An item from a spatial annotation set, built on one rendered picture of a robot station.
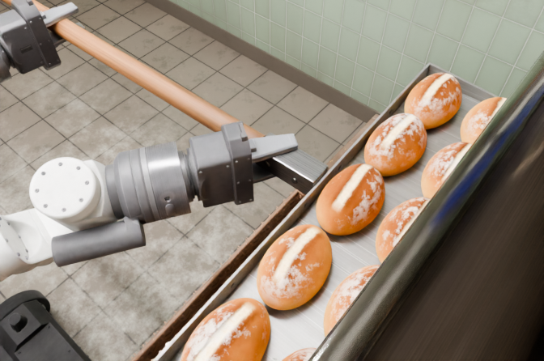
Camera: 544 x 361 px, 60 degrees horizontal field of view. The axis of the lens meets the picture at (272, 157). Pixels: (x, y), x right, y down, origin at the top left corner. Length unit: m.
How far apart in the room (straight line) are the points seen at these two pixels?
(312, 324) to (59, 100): 2.26
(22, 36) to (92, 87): 1.83
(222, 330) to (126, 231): 0.18
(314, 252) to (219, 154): 0.15
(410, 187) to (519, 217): 0.28
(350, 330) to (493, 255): 0.11
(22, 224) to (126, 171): 0.15
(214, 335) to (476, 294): 0.23
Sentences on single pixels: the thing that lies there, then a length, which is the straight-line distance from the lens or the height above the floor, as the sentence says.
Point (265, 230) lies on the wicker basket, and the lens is 1.09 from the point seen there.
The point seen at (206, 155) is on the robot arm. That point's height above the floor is 1.25.
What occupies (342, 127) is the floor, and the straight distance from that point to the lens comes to 2.29.
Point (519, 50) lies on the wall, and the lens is 1.82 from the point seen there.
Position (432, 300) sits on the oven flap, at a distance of 0.28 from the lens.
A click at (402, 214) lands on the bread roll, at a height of 1.24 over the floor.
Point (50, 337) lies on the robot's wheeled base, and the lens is 1.69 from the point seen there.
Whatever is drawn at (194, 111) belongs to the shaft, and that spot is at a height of 1.21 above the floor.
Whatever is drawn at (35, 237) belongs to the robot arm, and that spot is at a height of 1.17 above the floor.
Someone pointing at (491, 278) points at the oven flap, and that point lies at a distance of 0.30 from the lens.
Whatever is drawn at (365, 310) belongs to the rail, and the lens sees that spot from 0.24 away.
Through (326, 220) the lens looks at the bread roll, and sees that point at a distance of 0.52.
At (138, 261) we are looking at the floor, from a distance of 1.93.
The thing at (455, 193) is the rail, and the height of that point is 1.43.
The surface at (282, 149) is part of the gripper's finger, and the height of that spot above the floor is 1.23.
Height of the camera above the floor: 1.65
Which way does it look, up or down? 50 degrees down
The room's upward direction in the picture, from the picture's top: straight up
